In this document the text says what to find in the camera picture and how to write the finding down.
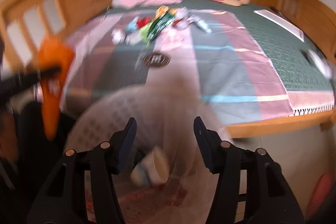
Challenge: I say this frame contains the white plastic trash basket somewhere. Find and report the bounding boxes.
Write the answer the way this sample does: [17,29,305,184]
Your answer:
[66,86,229,223]

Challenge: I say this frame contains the blue face mask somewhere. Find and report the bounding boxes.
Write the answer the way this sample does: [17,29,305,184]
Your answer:
[125,16,139,33]

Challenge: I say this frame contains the orange snack bag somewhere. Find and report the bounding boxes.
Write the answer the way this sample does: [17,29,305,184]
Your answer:
[155,5,177,19]

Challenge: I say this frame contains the clear plastic barcode wrapper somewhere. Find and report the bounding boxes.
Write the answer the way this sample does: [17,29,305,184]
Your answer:
[187,15,212,34]

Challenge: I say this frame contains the paper cup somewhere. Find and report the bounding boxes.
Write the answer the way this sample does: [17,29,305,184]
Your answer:
[130,146,170,187]

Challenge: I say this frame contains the crumpled white tissue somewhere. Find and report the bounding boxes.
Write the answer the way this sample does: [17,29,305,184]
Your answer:
[111,28,126,45]

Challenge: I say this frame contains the green black snack bag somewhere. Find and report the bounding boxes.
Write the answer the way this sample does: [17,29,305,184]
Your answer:
[147,11,175,42]

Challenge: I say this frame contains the pink grey striped sheet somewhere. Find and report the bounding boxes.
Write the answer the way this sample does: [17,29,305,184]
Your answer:
[60,10,334,124]

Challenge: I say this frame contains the white handheld mite vacuum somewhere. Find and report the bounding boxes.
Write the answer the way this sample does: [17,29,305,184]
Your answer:
[301,50,335,80]

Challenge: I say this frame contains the green patterned mattress cover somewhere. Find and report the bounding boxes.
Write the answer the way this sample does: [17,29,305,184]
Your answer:
[110,0,334,92]

